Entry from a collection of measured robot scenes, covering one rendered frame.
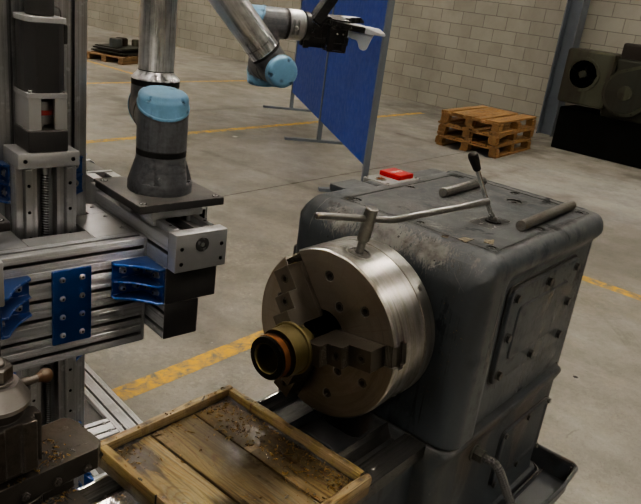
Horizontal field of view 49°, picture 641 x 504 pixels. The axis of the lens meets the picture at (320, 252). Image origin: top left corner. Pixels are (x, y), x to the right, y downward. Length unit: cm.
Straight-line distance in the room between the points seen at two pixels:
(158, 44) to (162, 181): 33
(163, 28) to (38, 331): 74
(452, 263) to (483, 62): 1095
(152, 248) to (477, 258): 76
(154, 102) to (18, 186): 34
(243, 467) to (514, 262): 60
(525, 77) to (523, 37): 61
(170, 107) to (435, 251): 69
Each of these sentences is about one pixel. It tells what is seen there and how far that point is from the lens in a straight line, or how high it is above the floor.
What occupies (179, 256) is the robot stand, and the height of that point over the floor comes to 107.
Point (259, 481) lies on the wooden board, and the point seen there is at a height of 88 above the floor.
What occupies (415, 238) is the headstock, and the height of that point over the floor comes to 124.
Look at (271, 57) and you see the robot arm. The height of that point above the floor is 149.
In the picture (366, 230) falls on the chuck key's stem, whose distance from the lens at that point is 118.
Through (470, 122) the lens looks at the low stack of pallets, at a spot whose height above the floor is 36.
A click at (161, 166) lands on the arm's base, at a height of 123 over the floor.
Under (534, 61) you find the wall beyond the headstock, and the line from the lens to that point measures 1178.
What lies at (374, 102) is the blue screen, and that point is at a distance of 606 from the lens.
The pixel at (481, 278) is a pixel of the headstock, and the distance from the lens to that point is 123.
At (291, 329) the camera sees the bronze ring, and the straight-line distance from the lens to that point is 116.
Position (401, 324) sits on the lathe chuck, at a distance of 117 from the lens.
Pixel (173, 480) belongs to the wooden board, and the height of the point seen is 88.
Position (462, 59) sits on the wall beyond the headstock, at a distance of 1234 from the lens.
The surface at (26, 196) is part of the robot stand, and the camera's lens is 163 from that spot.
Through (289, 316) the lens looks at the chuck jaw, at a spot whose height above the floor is 113.
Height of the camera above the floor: 165
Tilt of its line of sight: 21 degrees down
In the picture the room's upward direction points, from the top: 8 degrees clockwise
